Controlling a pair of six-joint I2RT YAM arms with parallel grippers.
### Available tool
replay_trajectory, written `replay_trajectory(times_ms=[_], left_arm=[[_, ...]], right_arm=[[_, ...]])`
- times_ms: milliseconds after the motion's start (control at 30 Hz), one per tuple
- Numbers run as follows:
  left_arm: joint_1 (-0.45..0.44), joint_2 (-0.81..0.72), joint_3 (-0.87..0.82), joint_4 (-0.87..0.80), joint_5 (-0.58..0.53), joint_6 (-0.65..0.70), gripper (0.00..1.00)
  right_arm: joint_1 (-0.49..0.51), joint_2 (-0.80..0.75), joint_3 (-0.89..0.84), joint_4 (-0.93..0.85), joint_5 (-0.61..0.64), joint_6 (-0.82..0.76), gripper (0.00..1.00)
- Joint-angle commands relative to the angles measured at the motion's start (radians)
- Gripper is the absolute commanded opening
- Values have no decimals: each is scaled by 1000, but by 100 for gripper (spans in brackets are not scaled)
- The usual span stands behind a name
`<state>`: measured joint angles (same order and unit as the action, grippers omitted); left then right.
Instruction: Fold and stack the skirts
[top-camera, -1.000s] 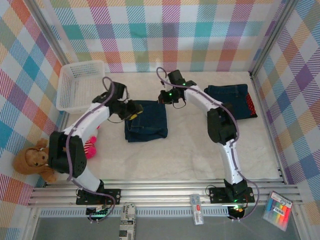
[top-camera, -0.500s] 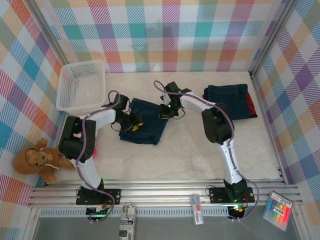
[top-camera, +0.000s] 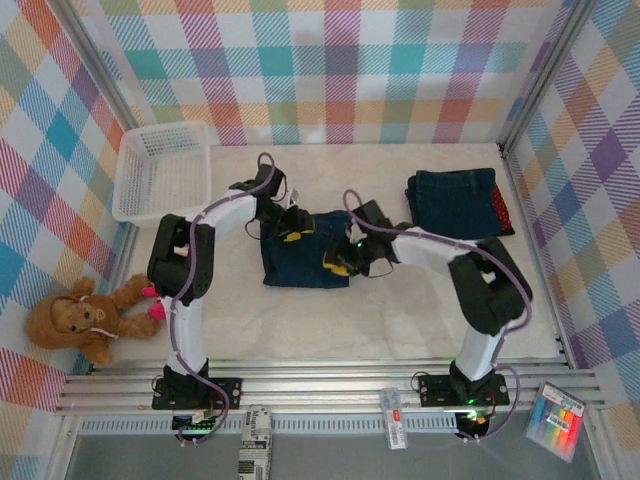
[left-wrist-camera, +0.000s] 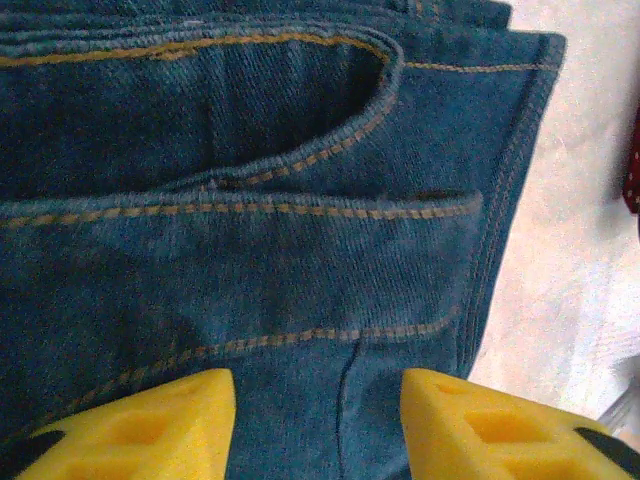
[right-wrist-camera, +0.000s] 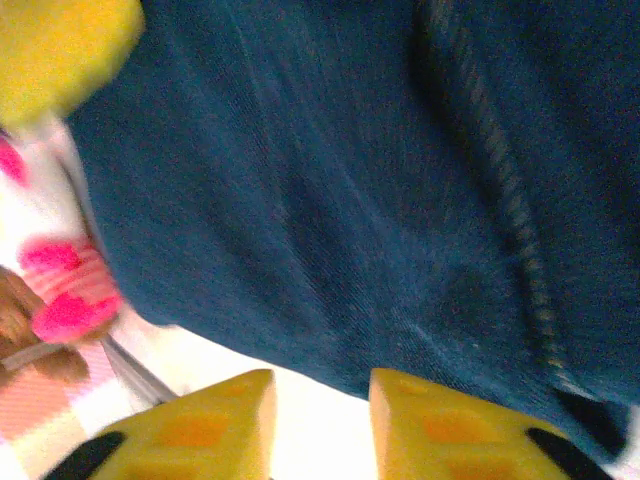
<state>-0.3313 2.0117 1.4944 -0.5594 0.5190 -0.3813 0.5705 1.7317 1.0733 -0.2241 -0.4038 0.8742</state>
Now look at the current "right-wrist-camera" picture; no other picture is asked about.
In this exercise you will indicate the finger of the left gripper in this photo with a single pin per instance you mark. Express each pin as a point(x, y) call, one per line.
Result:
point(60, 50)

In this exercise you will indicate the dark denim skirt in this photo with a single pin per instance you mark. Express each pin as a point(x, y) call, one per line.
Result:
point(325, 200)

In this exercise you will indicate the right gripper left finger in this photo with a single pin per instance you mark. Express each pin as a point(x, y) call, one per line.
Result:
point(200, 430)

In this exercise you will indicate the pink striped plush doll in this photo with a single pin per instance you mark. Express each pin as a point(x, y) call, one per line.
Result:
point(70, 285)

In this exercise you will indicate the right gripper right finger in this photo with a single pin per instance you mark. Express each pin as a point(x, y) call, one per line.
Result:
point(450, 435)

